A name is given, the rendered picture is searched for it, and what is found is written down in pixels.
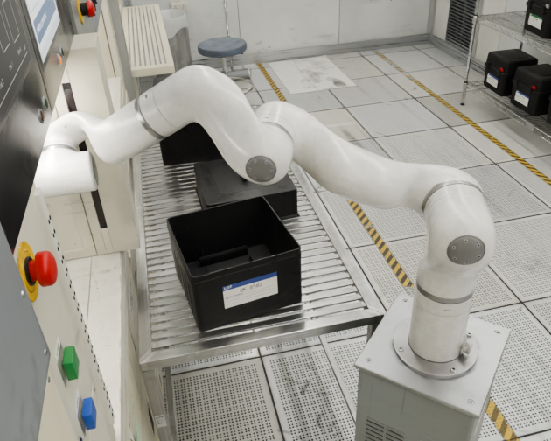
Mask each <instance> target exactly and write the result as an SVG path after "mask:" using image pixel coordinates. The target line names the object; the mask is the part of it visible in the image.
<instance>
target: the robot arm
mask: <svg viewBox="0 0 551 441"><path fill-rule="evenodd" d="M189 123H199V124H200V125H201V126H202V127H203V128H204V129H205V130H206V132H207V133H208V135H209V136H210V137H211V139H212V140H213V142H214V143H215V145H216V146H217V148H218V150H219V152H220V154H221V155H222V157H223V158H224V159H225V160H226V162H227V163H228V164H229V165H230V167H231V168H232V169H233V170H234V171H235V172H237V173H238V174H239V175H240V176H242V177H243V178H245V179H246V180H248V181H250V182H253V183H256V184H258V185H263V186H266V185H271V184H274V183H276V182H278V181H279V180H281V179H282V178H283V177H284V176H285V175H286V174H287V172H288V170H289V168H290V166H291V163H292V161H294V162H295V163H297V164H298V165H299V166H301V167H302V168H303V169H304V170H305V171H306V172H307V173H309V174H310V175H311V176H312V177H313V178H314V179H315V180H316V181H317V182H318V183H319V184H320V185H321V186H322V187H323V188H324V189H326V190H327V191H329V192H331V193H334V194H336V195H338V196H340V197H342V198H345V199H348V200H351V201H354V202H356V203H359V204H361V205H364V206H368V207H374V208H379V209H389V208H393V207H406V208H410V209H413V210H416V211H417V212H419V213H421V214H422V215H424V218H425V222H426V228H427V248H426V254H425V255H423V256H422V258H421V259H420V261H419V263H418V267H417V273H416V280H415V294H414V301H413V308H412V315H411V318H407V319H406V320H404V321H402V322H401V323H400V324H399V325H398V326H397V328H396V329H395V331H394V337H393V347H394V351H395V353H396V355H397V357H398V358H399V359H400V360H401V362H402V363H403V364H405V365H406V366H407V367H408V368H410V369H412V370H413V371H415V372H416V373H418V374H420V375H425V376H428V377H432V378H439V379H448V378H454V377H458V376H460V375H464V374H466V373H467V372H469V371H470V370H471V369H472V368H473V367H474V365H475V363H476V362H477V358H478V343H477V342H476V340H475V338H474V337H473V335H472V334H471V333H470V332H469V331H468V330H467V329H466V328H467V324H468V319H469V316H470V311H471V303H472V299H473V294H474V290H475V285H476V281H477V277H478V273H479V272H480V271H481V270H483V269H484V268H485V267H487V266H488V265H489V264H490V262H491V261H492V258H493V256H494V253H495V248H496V229H495V225H494V221H493V218H492V214H491V211H490V209H489V207H488V204H487V201H486V198H485V195H484V192H483V190H482V188H481V186H480V184H479V183H478V182H477V181H476V179H475V178H473V177H472V176H471V175H470V174H469V173H467V172H465V171H462V170H459V169H457V168H453V167H449V166H445V165H439V164H416V163H405V162H400V161H395V160H393V159H389V158H386V157H383V156H380V155H378V154H375V153H373V152H371V151H369V150H365V149H362V148H360V147H358V146H356V145H354V144H352V143H349V142H347V141H346V140H344V139H343V138H341V137H340V136H337V135H336V134H334V133H333V132H331V131H330V130H329V129H327V128H326V127H325V126H324V125H323V124H322V123H321V122H320V121H318V120H317V119H316V118H315V117H314V116H312V115H311V114H309V113H308V112H306V111H305V110H303V109H301V108H299V107H297V106H295V105H293V104H290V103H287V102H285V101H269V102H266V103H264V104H262V105H261V106H260V107H259V108H258V109H257V110H256V111H255V112H254V111H253V110H252V108H251V107H250V105H249V103H248V100H247V98H246V96H245V95H244V94H243V93H242V91H241V89H240V88H239V87H238V86H237V85H236V84H235V83H234V82H233V81H232V80H231V79H230V78H228V77H227V76H226V75H224V74H223V73H221V72H219V71H217V70H215V69H213V68H210V67H209V66H201V65H192V66H187V67H184V68H182V69H180V70H178V71H177V72H175V73H174V74H172V75H171V76H169V77H167V78H166V79H164V80H162V81H161V82H159V83H158V84H156V86H154V87H152V88H151V89H149V90H148V91H146V92H145V93H143V94H141V95H139V96H138V97H137V98H135V100H133V101H131V102H130V103H128V104H127V105H125V106H124V107H122V108H120V109H119V110H117V111H116V112H115V113H114V114H113V115H111V116H109V117H108V118H106V119H101V118H100V117H98V116H96V115H92V114H90V113H87V112H82V111H74V112H70V113H67V114H65V115H63V116H62V117H60V118H58V119H57V120H55V121H54V122H52V123H50V125H49V128H48V131H47V134H46V138H45V143H44V147H43V150H42V153H41V157H40V160H39V163H38V169H37V172H36V175H35V179H34V183H35V186H36V188H41V190H42V193H43V195H44V198H51V197H57V196H63V195H68V194H75V193H85V192H92V191H96V190H97V189H98V185H99V178H98V171H97V167H96V163H95V160H94V156H93V154H92V153H91V152H90V151H89V150H87V151H81V152H78V146H79V144H80V143H81V142H83V141H84V140H86V139H88V138H89V140H90V142H91V144H92V145H93V148H94V150H95V152H96V154H97V155H98V156H99V158H100V159H101V160H102V161H104V162H105V163H108V164H112V165H115V164H120V163H122V162H124V161H126V160H128V159H130V158H132V157H134V156H135V155H137V154H139V153H140V152H142V151H144V150H146V149H148V148H149V147H151V146H152V145H154V144H156V143H158V142H160V141H161V140H163V139H165V138H166V137H168V136H170V135H171V134H173V133H175V132H176V131H178V130H180V129H182V128H184V126H186V125H188V124H189Z"/></svg>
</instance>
